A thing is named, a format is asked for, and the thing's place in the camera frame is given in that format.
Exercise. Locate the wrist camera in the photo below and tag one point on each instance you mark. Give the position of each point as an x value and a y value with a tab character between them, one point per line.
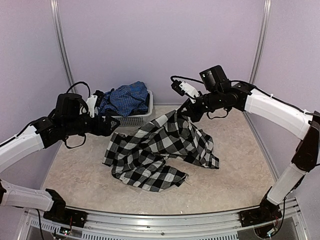
183	88
94	102

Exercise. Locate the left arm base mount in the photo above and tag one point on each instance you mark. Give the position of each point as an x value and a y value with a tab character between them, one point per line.
59	213

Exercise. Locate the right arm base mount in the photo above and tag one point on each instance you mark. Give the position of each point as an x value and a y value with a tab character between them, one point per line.
265	212

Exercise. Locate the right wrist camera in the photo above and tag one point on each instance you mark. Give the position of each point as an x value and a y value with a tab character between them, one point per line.
183	88

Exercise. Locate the left aluminium frame post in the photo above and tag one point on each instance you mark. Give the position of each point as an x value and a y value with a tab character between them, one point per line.
55	11

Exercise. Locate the aluminium frame post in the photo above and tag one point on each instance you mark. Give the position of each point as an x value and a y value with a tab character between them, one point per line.
261	40
55	11

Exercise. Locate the black white plaid shirt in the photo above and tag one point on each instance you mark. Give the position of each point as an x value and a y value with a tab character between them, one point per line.
139	159

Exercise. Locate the right aluminium frame post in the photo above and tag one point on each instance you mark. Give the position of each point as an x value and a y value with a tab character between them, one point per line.
261	40

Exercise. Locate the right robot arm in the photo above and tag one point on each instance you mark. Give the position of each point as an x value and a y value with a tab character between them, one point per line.
236	94

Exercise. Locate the front aluminium rail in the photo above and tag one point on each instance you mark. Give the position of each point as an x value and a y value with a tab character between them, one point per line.
221	225

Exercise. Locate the blue checkered shirt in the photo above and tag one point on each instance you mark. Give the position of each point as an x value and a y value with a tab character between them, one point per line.
125	101

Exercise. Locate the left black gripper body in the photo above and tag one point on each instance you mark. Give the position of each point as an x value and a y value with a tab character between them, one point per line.
92	129

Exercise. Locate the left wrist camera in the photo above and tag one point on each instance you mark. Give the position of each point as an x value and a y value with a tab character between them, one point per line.
94	102

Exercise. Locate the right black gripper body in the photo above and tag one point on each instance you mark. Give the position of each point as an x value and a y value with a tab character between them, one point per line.
197	114

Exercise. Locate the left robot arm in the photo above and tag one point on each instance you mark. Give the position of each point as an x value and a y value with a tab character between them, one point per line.
72	116

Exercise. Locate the white plastic basket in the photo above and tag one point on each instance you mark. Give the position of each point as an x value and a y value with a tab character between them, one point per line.
139	119

